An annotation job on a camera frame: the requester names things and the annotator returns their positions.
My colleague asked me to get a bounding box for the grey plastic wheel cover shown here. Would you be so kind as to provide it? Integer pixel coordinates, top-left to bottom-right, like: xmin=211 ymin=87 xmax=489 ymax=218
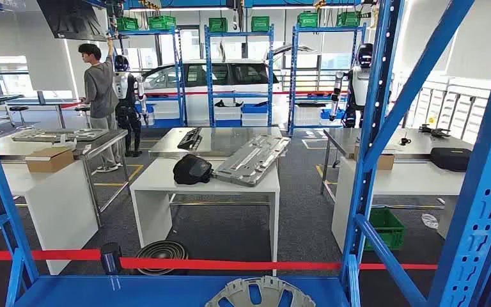
xmin=205 ymin=276 xmax=316 ymax=307

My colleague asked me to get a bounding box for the steel workbench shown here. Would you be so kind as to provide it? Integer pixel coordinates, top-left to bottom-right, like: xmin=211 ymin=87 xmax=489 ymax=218
xmin=320 ymin=127 xmax=475 ymax=200
xmin=0 ymin=128 xmax=131 ymax=228
xmin=148 ymin=126 xmax=284 ymax=160

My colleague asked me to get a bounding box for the black plastic car part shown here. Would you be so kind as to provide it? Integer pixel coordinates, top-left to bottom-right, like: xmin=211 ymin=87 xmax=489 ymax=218
xmin=177 ymin=127 xmax=204 ymax=151

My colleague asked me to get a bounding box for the blue steel shelf rack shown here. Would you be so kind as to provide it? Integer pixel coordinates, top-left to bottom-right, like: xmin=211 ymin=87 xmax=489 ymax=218
xmin=109 ymin=27 xmax=187 ymax=129
xmin=0 ymin=0 xmax=491 ymax=307
xmin=286 ymin=22 xmax=368 ymax=138
xmin=203 ymin=24 xmax=276 ymax=129

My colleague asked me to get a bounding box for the black ribbed round part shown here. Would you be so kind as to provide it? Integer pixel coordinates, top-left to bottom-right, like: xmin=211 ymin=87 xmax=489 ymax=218
xmin=134 ymin=240 xmax=189 ymax=276

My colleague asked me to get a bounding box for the black branched car part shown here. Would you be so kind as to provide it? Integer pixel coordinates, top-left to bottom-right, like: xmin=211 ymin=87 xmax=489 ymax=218
xmin=418 ymin=123 xmax=452 ymax=139

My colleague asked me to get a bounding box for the grey stamped metal panel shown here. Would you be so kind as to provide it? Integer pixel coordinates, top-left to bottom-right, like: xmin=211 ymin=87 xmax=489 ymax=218
xmin=212 ymin=134 xmax=292 ymax=187
xmin=11 ymin=128 xmax=110 ymax=143

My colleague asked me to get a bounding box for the white storage bin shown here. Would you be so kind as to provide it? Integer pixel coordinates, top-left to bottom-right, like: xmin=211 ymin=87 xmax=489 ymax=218
xmin=213 ymin=106 xmax=242 ymax=127
xmin=293 ymin=104 xmax=322 ymax=127
xmin=150 ymin=100 xmax=182 ymax=121
xmin=241 ymin=113 xmax=269 ymax=127

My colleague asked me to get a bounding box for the blue storage bin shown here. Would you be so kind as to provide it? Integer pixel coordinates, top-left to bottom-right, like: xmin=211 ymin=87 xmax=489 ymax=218
xmin=241 ymin=103 xmax=269 ymax=114
xmin=319 ymin=108 xmax=345 ymax=121

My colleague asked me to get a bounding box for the black padded bag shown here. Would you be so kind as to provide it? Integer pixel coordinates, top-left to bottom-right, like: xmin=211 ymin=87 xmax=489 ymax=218
xmin=172 ymin=153 xmax=214 ymax=185

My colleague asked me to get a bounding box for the white car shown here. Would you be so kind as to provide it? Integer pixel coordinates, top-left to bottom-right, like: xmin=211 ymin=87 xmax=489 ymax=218
xmin=139 ymin=43 xmax=316 ymax=126

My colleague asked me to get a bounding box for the white table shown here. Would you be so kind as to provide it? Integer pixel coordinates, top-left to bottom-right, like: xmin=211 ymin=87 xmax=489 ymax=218
xmin=331 ymin=155 xmax=467 ymax=251
xmin=0 ymin=160 xmax=99 ymax=276
xmin=130 ymin=157 xmax=281 ymax=276

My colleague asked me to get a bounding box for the red barrier belt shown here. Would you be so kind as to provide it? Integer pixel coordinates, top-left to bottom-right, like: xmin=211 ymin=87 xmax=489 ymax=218
xmin=0 ymin=249 xmax=491 ymax=272

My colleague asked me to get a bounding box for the green plastic crate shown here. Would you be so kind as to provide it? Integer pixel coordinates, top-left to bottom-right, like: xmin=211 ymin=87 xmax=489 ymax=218
xmin=116 ymin=17 xmax=139 ymax=32
xmin=364 ymin=207 xmax=407 ymax=251
xmin=251 ymin=16 xmax=270 ymax=32
xmin=336 ymin=11 xmax=361 ymax=28
xmin=297 ymin=12 xmax=319 ymax=29
xmin=148 ymin=15 xmax=177 ymax=31
xmin=208 ymin=17 xmax=228 ymax=33

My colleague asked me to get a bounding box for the white and black humanoid robot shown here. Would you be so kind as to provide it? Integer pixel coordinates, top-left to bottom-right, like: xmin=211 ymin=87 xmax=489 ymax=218
xmin=329 ymin=42 xmax=375 ymax=129
xmin=112 ymin=54 xmax=150 ymax=158

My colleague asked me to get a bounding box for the cardboard box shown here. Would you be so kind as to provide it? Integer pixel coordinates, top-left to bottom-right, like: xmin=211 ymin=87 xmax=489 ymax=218
xmin=25 ymin=146 xmax=75 ymax=174
xmin=352 ymin=144 xmax=396 ymax=171

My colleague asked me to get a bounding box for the person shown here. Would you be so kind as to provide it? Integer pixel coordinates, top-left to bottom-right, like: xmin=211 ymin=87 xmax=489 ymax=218
xmin=77 ymin=37 xmax=122 ymax=174

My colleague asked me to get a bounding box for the black round stool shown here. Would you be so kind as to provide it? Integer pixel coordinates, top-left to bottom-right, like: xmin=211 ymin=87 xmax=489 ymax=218
xmin=9 ymin=105 xmax=35 ymax=130
xmin=74 ymin=105 xmax=92 ymax=128

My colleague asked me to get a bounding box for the clear plastic bag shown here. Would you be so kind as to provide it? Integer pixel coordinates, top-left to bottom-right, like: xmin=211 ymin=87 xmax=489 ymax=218
xmin=421 ymin=213 xmax=440 ymax=230

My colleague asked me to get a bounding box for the black zip case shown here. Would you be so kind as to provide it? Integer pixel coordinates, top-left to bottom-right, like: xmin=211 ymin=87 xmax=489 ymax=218
xmin=430 ymin=147 xmax=473 ymax=173

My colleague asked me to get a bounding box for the white storage rack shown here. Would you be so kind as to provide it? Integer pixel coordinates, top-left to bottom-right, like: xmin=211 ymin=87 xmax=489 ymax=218
xmin=401 ymin=75 xmax=491 ymax=146

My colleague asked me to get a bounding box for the long white desk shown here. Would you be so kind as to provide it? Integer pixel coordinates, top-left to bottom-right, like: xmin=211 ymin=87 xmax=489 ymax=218
xmin=4 ymin=96 xmax=82 ymax=129

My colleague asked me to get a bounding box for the black hanging car panel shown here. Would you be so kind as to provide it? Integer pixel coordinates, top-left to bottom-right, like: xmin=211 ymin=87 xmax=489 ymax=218
xmin=36 ymin=0 xmax=107 ymax=42

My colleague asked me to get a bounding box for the black barrier post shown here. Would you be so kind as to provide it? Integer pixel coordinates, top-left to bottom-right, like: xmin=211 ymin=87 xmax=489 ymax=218
xmin=100 ymin=242 xmax=123 ymax=276

